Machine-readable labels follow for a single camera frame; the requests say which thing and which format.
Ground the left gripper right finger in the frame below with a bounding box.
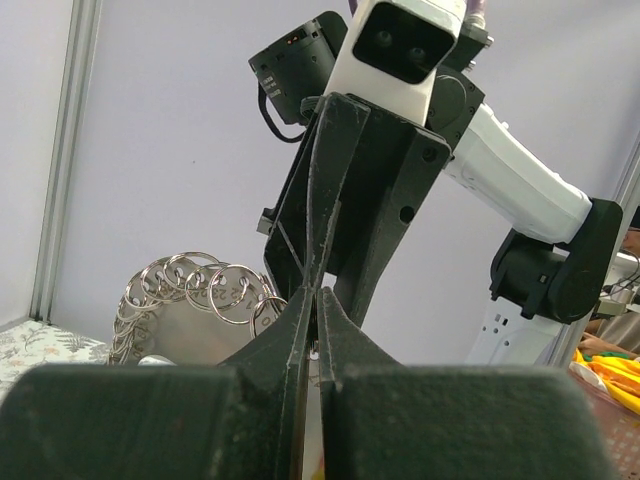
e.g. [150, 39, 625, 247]
[317, 288, 615, 479]

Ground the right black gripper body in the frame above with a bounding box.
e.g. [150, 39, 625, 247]
[247, 10, 486, 151]

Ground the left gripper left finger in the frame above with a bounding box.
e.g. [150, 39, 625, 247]
[1, 288, 312, 479]

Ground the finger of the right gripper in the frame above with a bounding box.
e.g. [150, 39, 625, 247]
[261, 93, 371, 293]
[333, 106, 451, 325]

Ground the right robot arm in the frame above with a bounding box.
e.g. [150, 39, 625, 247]
[261, 1, 622, 365]

